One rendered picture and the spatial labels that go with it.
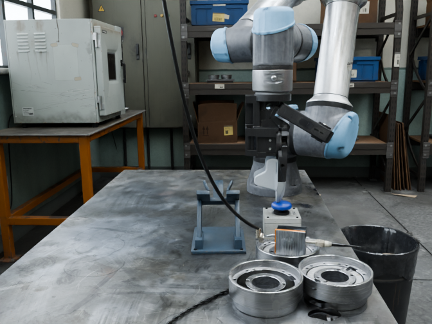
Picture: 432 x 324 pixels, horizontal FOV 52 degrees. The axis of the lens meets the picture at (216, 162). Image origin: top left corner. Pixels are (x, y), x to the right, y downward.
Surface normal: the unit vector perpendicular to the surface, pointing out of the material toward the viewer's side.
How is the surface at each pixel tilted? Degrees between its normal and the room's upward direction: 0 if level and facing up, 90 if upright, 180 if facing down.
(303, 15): 90
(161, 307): 0
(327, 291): 90
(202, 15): 90
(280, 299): 90
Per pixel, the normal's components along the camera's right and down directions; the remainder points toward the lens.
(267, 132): -0.06, 0.20
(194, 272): -0.01, -0.98
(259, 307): -0.27, 0.20
